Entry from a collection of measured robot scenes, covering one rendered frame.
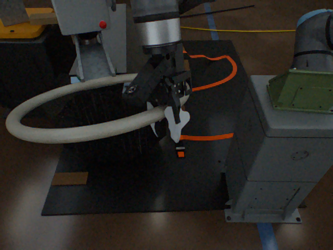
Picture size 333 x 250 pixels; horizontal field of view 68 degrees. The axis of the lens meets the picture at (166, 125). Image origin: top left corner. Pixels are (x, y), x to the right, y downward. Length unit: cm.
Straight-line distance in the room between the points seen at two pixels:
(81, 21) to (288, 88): 93
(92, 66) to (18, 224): 127
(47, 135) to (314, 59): 105
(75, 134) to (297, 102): 98
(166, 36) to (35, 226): 165
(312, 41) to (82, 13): 98
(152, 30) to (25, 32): 180
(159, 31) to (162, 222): 143
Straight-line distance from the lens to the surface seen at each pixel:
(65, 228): 186
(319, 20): 129
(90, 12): 121
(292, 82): 117
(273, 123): 117
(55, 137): 53
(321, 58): 125
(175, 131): 54
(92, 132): 50
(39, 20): 228
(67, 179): 200
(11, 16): 237
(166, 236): 172
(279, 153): 131
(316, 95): 124
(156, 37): 49
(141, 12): 49
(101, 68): 105
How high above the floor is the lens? 161
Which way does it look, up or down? 46 degrees down
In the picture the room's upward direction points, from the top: straight up
